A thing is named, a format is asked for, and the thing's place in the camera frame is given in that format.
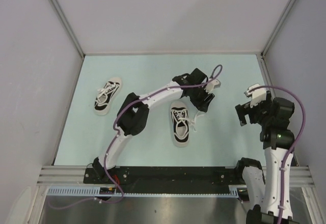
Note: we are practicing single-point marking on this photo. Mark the aluminium corner post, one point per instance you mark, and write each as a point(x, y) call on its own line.
point(286, 11)
point(67, 27)

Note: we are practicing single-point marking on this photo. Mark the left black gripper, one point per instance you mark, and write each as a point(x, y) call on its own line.
point(201, 104)

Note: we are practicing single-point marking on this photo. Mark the right aluminium corner post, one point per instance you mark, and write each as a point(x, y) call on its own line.
point(286, 11)

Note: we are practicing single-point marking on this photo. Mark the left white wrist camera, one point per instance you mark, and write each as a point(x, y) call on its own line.
point(214, 84)

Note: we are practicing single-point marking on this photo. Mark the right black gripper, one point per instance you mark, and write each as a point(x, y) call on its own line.
point(245, 108)

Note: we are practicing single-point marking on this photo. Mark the grey slotted cable duct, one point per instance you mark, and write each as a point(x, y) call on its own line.
point(106, 191)

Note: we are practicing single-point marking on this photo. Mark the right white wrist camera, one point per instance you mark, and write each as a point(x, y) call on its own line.
point(256, 93)

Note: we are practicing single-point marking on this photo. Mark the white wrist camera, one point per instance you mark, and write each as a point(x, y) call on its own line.
point(214, 84)
point(256, 93)

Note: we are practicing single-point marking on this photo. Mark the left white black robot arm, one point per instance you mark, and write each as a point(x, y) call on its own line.
point(132, 117)

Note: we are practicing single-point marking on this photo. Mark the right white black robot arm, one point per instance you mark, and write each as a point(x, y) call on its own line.
point(269, 190)

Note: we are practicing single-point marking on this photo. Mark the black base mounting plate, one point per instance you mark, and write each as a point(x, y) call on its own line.
point(179, 178)

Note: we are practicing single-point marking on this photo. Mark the left aluminium corner post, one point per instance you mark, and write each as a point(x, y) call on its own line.
point(67, 27)

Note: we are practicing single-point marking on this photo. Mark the black white sneaker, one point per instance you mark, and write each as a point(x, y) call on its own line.
point(182, 122)
point(106, 95)

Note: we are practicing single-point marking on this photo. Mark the aluminium front frame rail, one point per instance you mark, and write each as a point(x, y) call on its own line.
point(300, 176)

